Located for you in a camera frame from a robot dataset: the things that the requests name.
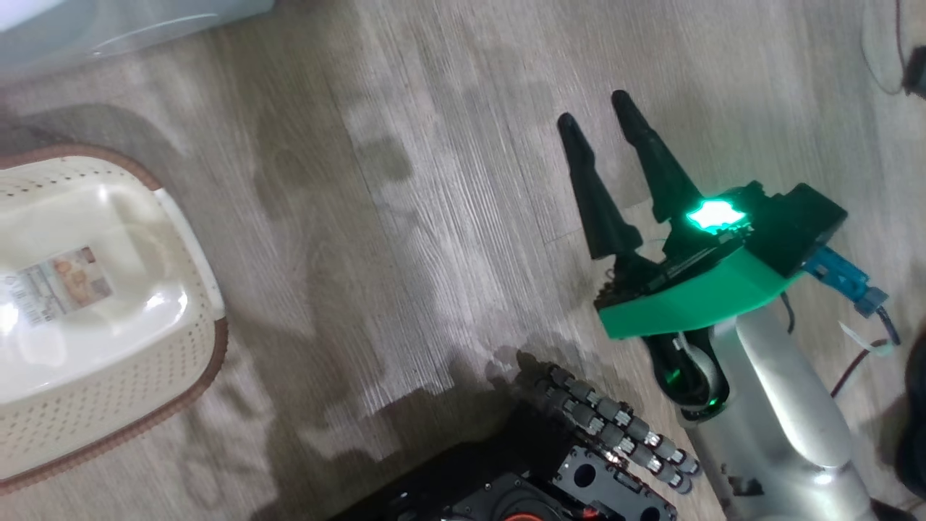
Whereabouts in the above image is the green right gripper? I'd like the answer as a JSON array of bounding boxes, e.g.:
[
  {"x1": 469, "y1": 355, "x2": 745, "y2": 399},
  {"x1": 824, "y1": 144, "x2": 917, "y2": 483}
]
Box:
[{"x1": 557, "y1": 90, "x2": 804, "y2": 341}]

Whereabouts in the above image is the white front-load washing machine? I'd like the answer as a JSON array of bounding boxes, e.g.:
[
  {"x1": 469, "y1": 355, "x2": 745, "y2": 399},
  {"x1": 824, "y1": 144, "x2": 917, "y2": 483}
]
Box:
[{"x1": 0, "y1": 0, "x2": 276, "y2": 69}]

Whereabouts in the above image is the cream basket with brown rim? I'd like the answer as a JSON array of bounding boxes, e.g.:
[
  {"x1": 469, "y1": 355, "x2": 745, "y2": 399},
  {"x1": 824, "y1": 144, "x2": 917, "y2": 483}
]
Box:
[{"x1": 0, "y1": 143, "x2": 229, "y2": 494}]

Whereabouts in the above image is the paper basket label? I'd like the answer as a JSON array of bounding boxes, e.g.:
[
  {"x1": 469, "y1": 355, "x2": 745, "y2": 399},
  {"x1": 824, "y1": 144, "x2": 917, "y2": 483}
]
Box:
[{"x1": 0, "y1": 246, "x2": 115, "y2": 326}]

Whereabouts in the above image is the blue right camera plug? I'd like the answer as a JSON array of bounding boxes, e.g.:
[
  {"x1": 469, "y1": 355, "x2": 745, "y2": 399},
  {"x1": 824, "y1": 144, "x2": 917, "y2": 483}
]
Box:
[{"x1": 803, "y1": 246, "x2": 889, "y2": 319}]

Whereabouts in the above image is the white cable tag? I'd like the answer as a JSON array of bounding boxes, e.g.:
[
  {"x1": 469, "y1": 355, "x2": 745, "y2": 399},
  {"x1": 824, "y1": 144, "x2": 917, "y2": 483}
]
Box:
[{"x1": 839, "y1": 321, "x2": 898, "y2": 357}]

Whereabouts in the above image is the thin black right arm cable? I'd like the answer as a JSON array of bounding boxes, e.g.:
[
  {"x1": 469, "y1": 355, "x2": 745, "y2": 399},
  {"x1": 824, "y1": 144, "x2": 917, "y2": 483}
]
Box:
[{"x1": 778, "y1": 289, "x2": 905, "y2": 399}]

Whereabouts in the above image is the black cable on floor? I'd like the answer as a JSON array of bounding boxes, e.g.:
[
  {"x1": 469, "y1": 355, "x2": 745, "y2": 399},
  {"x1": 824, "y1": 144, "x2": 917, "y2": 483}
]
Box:
[{"x1": 861, "y1": 0, "x2": 926, "y2": 98}]

